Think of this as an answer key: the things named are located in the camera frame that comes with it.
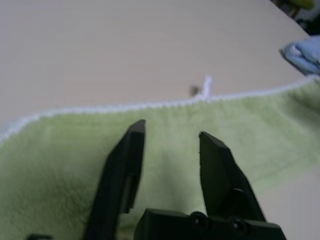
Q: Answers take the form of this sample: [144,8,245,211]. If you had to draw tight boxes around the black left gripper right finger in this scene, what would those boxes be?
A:
[198,131,267,222]

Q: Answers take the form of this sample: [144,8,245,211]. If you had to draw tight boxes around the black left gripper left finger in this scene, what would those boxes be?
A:
[83,119,147,240]

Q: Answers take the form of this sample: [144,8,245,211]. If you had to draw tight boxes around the green towel with white trim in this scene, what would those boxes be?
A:
[0,74,320,240]

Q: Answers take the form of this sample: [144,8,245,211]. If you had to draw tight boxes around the blue towel with white trim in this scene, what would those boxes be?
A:
[279,34,320,76]

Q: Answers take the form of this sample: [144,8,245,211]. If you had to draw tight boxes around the wooden stool with green cushion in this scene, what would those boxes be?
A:
[272,0,315,20]

